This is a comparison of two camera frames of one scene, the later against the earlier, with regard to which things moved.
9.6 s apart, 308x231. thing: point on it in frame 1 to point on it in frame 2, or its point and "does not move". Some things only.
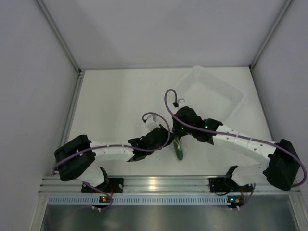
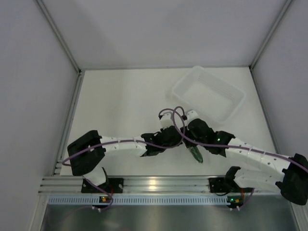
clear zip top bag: x=177 y=146 to x=197 y=153
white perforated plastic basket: x=201 y=88 does not move
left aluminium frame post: x=79 y=72 does not move
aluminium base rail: x=151 y=184 does not move
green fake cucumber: x=176 y=142 to x=196 y=153
